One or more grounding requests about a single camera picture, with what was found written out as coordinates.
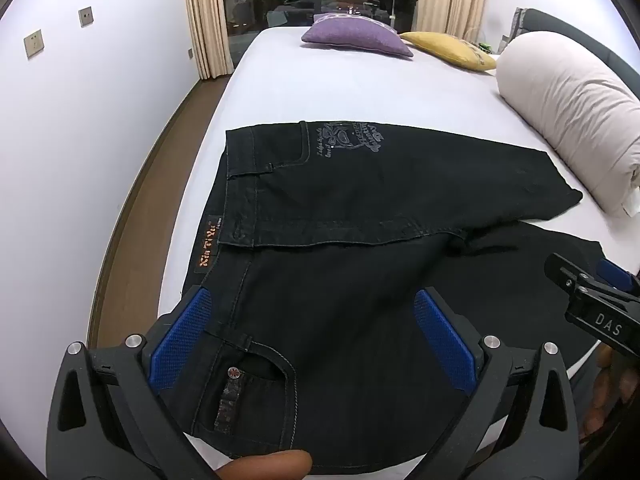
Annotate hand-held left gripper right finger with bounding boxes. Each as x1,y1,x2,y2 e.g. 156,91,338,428
395,287,588,480

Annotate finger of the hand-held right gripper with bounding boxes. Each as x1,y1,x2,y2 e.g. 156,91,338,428
544,252,640,358
596,258,640,295

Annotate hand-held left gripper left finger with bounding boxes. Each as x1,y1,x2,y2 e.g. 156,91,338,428
46,284,236,480

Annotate black denim pants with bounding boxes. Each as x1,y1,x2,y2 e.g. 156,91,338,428
180,120,608,461

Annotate person's right hand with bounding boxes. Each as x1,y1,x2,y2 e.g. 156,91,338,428
582,344,640,443

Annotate rolled white duvet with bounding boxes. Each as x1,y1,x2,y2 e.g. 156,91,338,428
495,31,640,218

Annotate dark grey headboard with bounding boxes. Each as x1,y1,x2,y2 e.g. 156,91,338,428
520,8,640,83

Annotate grey cushion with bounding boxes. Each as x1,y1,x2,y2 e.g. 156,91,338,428
502,7,530,53

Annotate white bed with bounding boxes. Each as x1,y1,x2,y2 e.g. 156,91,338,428
87,27,640,461

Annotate yellow pillow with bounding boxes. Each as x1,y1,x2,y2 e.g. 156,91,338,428
399,31,497,72

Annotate purple pillow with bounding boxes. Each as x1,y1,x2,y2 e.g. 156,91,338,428
301,14,415,58

